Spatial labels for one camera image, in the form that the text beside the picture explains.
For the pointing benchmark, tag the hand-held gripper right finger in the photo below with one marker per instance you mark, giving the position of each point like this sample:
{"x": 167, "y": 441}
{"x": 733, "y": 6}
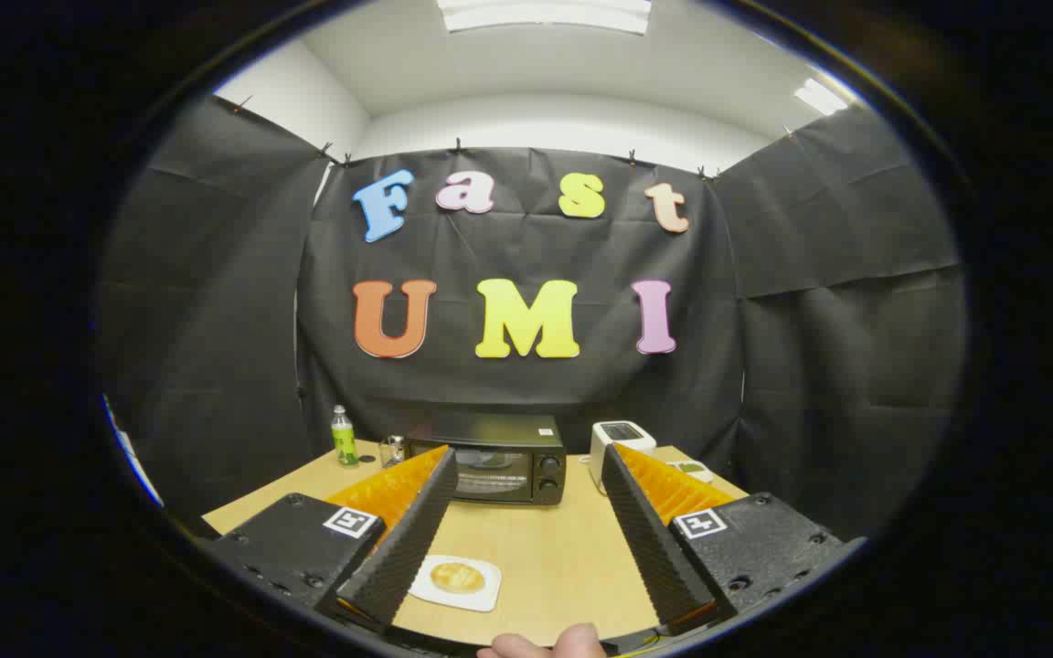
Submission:
{"x": 643, "y": 539}

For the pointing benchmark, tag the white pop-up toaster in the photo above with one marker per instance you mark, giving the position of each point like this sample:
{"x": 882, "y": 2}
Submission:
{"x": 620, "y": 439}

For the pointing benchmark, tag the white square plate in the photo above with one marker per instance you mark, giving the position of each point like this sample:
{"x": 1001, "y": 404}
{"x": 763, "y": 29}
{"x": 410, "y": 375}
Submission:
{"x": 481, "y": 600}

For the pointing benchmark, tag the large ceiling light panel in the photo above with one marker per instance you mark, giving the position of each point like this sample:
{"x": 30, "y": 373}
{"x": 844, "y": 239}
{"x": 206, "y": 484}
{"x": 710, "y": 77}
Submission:
{"x": 545, "y": 14}

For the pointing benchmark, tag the small white green gadget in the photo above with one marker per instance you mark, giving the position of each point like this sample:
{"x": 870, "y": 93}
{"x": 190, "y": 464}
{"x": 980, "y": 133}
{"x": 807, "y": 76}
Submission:
{"x": 696, "y": 471}

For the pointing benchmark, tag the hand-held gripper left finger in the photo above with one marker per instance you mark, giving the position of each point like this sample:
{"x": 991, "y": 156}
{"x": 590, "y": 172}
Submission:
{"x": 403, "y": 539}

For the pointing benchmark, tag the round golden bread bun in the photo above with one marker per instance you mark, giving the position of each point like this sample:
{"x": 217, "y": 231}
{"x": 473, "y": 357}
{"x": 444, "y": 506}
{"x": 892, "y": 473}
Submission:
{"x": 458, "y": 577}

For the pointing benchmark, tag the black backdrop cloth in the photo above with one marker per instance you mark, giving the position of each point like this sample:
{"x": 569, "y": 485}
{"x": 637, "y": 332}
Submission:
{"x": 526, "y": 384}

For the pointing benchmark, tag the black toaster oven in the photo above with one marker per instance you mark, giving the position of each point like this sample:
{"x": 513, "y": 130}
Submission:
{"x": 508, "y": 457}

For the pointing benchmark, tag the green label plastic bottle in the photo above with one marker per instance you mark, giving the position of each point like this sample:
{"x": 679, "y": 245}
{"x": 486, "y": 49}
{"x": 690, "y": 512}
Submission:
{"x": 345, "y": 443}

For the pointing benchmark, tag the small ceiling light panel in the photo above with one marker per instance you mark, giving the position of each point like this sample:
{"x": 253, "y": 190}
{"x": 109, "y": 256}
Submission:
{"x": 821, "y": 96}

